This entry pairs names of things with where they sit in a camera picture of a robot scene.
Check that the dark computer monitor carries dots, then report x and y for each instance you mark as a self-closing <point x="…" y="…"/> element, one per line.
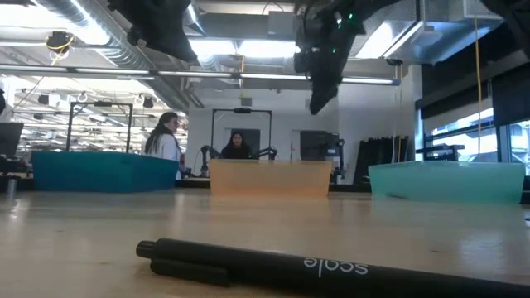
<point x="10" y="138"/>

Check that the black rig frame with camera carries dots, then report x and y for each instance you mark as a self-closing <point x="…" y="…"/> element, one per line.
<point x="242" y="110"/>

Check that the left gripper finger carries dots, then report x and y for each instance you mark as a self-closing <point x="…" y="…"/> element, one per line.
<point x="186" y="47"/>

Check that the blue plastic bin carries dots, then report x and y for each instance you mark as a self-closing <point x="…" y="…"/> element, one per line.
<point x="103" y="171"/>

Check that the neighbouring rig robot arm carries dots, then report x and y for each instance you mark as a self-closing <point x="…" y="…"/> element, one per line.
<point x="267" y="153"/>
<point x="205" y="157"/>

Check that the black shelf rack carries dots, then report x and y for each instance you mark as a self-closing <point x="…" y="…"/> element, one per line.
<point x="439" y="148"/>

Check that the long tube light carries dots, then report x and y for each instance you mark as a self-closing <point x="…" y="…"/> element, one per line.
<point x="248" y="76"/>

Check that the teal plastic bin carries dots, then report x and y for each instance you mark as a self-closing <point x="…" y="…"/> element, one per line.
<point x="447" y="182"/>

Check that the person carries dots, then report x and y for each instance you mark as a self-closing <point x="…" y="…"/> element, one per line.
<point x="165" y="145"/>
<point x="236" y="149"/>

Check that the black pen with scale print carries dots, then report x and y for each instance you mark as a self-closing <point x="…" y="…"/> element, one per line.
<point x="269" y="273"/>

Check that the orange translucent plastic bin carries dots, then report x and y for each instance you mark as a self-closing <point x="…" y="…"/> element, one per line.
<point x="269" y="178"/>

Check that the black equipment cabinet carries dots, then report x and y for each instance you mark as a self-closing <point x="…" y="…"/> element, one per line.
<point x="319" y="145"/>

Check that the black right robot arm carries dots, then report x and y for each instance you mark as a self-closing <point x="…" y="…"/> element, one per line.
<point x="517" y="16"/>

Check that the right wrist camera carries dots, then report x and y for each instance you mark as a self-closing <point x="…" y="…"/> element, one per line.
<point x="302" y="62"/>

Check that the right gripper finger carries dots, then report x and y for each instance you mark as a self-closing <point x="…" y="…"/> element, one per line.
<point x="323" y="93"/>

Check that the black aluminium table frame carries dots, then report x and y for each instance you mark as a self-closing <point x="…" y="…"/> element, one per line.
<point x="190" y="184"/>

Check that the black curtain panels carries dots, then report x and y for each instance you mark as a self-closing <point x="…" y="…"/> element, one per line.
<point x="381" y="159"/>

